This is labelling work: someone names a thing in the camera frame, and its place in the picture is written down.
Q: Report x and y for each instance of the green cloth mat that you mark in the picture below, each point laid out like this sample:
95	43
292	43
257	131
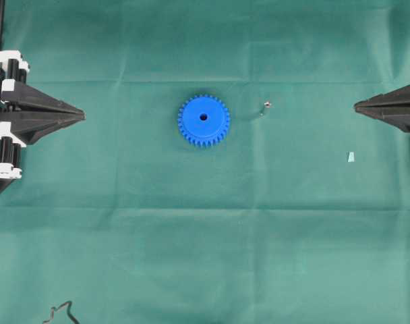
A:
122	216

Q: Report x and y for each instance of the blue plastic gear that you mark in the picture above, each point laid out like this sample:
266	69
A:
203	120

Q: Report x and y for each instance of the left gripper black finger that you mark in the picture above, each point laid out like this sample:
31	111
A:
28	127
23	95

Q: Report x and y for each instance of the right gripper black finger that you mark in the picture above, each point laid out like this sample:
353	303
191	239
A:
397	117
392	103

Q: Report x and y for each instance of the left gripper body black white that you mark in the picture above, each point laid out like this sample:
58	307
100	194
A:
12	69

